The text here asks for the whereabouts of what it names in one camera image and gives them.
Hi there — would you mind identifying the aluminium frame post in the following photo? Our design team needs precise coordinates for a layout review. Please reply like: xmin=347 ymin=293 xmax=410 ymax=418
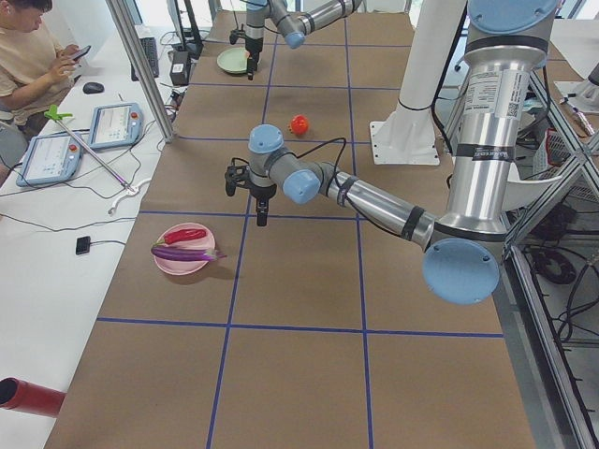
xmin=106 ymin=0 xmax=174 ymax=143

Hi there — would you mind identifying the purple eggplant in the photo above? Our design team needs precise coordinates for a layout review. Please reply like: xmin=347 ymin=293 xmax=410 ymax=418
xmin=151 ymin=246 xmax=226 ymax=262

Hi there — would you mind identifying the teach pendant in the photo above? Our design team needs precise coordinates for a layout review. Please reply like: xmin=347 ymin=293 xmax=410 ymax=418
xmin=16 ymin=133 xmax=81 ymax=187
xmin=88 ymin=103 xmax=143 ymax=151

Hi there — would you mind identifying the small black device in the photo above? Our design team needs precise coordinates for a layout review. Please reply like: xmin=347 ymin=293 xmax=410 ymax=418
xmin=75 ymin=236 xmax=92 ymax=255

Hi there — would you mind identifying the red tomato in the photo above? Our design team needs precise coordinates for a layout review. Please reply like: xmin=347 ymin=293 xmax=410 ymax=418
xmin=288 ymin=114 xmax=310 ymax=137

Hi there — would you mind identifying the black computer mouse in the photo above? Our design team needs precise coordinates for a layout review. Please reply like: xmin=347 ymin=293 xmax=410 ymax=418
xmin=82 ymin=81 xmax=105 ymax=94

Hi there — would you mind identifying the red cylinder bottle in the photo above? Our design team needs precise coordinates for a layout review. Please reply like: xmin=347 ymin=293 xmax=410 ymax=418
xmin=1 ymin=377 xmax=66 ymax=418

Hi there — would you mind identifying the black smartphone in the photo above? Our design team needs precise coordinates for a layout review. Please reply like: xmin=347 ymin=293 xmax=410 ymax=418
xmin=68 ymin=45 xmax=92 ymax=62

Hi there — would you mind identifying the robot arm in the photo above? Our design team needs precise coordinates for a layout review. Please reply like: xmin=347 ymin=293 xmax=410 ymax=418
xmin=226 ymin=1 xmax=560 ymax=304
xmin=244 ymin=0 xmax=362 ymax=80

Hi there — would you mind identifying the pink plate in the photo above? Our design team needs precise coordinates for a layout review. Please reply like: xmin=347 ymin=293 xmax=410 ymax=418
xmin=151 ymin=223 xmax=216 ymax=276

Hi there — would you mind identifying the black power box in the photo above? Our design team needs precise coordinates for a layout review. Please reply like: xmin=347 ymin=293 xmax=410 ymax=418
xmin=169 ymin=51 xmax=191 ymax=86

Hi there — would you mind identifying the far teach pendant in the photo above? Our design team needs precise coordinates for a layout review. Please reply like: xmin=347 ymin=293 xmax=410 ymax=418
xmin=88 ymin=103 xmax=143 ymax=151

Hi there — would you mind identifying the white plastic basket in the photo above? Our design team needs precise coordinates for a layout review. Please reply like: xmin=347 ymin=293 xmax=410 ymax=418
xmin=533 ymin=128 xmax=571 ymax=181

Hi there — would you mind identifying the black keyboard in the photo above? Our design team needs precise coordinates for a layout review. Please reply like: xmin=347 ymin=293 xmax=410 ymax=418
xmin=139 ymin=37 xmax=159 ymax=79

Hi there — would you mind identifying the green-tipped grabber stick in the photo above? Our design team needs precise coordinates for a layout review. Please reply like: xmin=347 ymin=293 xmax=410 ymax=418
xmin=44 ymin=105 xmax=139 ymax=196

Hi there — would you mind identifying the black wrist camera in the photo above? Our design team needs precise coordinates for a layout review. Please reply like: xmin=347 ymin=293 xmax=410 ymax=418
xmin=225 ymin=164 xmax=250 ymax=197

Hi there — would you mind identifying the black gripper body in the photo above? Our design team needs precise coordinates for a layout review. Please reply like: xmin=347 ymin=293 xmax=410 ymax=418
xmin=250 ymin=183 xmax=276 ymax=202
xmin=245 ymin=36 xmax=263 ymax=60

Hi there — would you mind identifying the seated person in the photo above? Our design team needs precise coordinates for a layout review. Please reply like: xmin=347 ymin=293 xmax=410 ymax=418
xmin=0 ymin=0 xmax=83 ymax=137

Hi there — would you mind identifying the light green plate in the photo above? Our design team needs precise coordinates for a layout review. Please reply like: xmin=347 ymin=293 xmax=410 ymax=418
xmin=216 ymin=47 xmax=247 ymax=75

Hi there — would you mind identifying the white chair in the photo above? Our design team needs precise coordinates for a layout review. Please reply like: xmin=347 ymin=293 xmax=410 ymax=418
xmin=502 ymin=163 xmax=562 ymax=211

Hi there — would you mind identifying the near teach pendant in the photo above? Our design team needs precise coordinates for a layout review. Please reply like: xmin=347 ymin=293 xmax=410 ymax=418
xmin=16 ymin=133 xmax=81 ymax=187

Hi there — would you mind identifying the red chili pepper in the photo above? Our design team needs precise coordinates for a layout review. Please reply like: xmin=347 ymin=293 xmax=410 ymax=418
xmin=153 ymin=228 xmax=207 ymax=247

